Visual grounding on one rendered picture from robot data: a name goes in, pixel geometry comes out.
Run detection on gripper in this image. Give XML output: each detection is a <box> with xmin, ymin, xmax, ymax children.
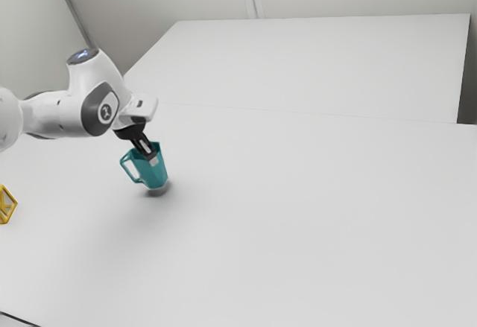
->
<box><xmin>113</xmin><ymin>121</ymin><xmax>159</xmax><ymax>167</ymax></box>

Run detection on teal faceted mug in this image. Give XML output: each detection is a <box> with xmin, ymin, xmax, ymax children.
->
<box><xmin>119</xmin><ymin>141</ymin><xmax>169</xmax><ymax>190</ymax></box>

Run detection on yellow wireframe cube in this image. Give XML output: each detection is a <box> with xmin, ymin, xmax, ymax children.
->
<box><xmin>0</xmin><ymin>184</ymin><xmax>19</xmax><ymax>225</ymax></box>

